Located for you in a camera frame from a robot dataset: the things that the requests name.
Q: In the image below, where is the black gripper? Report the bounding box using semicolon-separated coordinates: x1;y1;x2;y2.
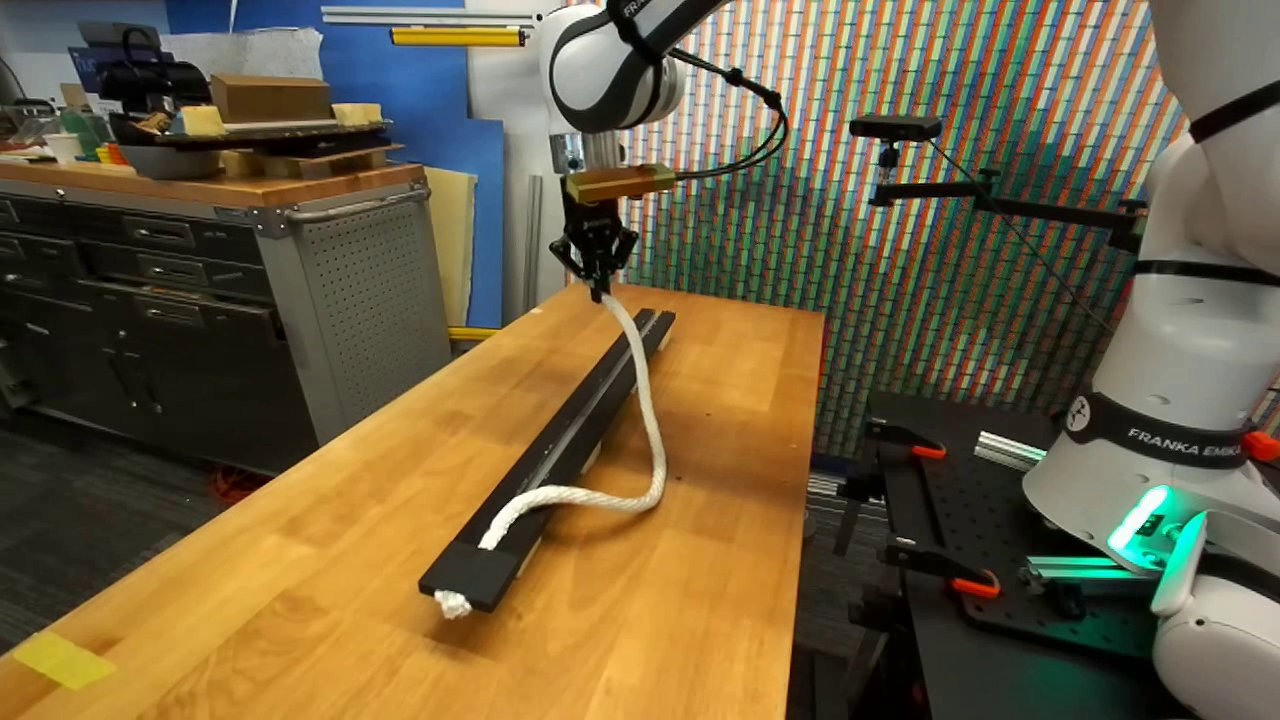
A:
549;197;643;305

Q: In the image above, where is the white braided rope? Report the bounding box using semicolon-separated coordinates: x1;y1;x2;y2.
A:
477;294;672;551

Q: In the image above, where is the beige foam panel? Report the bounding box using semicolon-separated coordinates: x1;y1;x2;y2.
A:
424;167;484;333

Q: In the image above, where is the white upright panel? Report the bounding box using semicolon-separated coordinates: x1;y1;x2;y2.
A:
463;38;578;328

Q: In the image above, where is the blue board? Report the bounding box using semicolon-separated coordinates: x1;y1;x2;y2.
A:
163;0;512;333

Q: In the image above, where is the yellow bar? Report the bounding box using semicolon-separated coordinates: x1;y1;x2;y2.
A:
390;23;533;51

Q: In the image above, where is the silver bar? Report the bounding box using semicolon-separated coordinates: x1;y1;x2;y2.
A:
318;5;564;27

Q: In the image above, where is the small black clamp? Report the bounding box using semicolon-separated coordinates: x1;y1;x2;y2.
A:
833;468;894;560

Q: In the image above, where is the brown wooden box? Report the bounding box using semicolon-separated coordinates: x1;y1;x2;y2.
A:
209;74;336;129

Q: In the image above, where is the black flat tray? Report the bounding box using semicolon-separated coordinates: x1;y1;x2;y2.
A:
114;118;401;152

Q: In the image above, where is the grey metal drawer cabinet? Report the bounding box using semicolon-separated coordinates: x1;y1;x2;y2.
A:
0;156;458;481

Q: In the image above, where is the white foam sheet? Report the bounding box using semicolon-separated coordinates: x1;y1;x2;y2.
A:
163;23;330;85

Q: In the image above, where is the silver aluminium extrusion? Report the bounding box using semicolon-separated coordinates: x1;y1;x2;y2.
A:
1026;551;1151;587
974;430;1051;476

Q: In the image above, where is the dark equipment pile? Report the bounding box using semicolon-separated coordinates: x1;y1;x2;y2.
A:
74;19;217;121

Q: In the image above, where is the perforated optical breadboard table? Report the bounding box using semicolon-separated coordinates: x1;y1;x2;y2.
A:
873;389;1206;720

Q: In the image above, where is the yellow tape patch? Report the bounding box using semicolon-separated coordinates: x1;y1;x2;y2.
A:
10;628;122;697

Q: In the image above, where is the wood-coloured wrist camera mount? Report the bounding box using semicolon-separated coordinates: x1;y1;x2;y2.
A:
556;165;679;210

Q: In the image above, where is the long black groove rail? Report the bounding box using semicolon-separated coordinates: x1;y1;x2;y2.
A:
418;309;679;616

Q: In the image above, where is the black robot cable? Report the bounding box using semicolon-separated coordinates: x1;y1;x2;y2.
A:
663;46;793;184

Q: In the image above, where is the black stereo camera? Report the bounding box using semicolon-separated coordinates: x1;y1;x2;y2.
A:
850;113;949;146

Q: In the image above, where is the orange-handled black clamp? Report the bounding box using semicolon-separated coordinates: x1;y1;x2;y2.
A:
859;415;953;468
887;533;1007;603

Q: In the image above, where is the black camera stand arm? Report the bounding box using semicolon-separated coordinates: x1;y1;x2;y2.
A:
868;135;1151;253

